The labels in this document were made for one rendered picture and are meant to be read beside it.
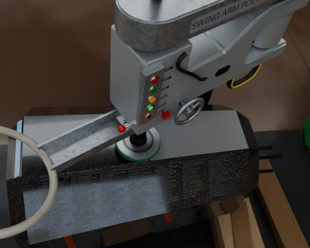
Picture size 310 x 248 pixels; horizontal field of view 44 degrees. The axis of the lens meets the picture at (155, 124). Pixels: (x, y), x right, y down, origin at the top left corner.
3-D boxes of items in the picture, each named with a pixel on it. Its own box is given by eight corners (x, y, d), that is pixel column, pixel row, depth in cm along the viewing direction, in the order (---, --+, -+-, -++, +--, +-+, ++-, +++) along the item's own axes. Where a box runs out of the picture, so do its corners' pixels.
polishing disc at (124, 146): (139, 115, 195) (140, 113, 194) (169, 143, 187) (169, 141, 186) (107, 137, 185) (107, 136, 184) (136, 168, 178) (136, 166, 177)
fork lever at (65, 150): (170, 82, 184) (171, 75, 180) (195, 110, 176) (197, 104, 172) (34, 145, 155) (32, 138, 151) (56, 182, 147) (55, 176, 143)
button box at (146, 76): (152, 112, 151) (160, 62, 128) (156, 117, 150) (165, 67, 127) (135, 121, 148) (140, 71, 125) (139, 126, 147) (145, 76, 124)
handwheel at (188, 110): (187, 101, 170) (194, 78, 158) (201, 117, 166) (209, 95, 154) (160, 115, 164) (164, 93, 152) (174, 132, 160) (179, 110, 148)
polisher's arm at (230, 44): (248, 44, 206) (283, -41, 166) (279, 72, 196) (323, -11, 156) (133, 99, 176) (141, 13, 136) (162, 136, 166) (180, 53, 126)
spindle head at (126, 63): (173, 73, 183) (191, -7, 146) (203, 105, 174) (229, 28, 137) (108, 104, 168) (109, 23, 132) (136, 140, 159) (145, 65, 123)
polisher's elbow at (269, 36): (231, 29, 182) (243, -6, 166) (261, 17, 190) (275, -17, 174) (258, 55, 174) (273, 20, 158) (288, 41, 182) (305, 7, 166)
